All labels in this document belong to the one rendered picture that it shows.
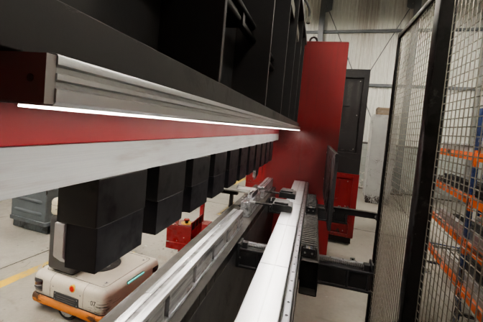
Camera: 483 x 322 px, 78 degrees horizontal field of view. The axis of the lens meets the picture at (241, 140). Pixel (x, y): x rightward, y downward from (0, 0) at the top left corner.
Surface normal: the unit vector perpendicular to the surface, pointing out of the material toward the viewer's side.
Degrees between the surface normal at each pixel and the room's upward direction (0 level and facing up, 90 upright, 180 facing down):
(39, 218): 90
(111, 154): 90
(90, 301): 90
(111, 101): 90
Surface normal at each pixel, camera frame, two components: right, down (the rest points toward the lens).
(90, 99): 0.97, 0.10
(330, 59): -0.24, 0.03
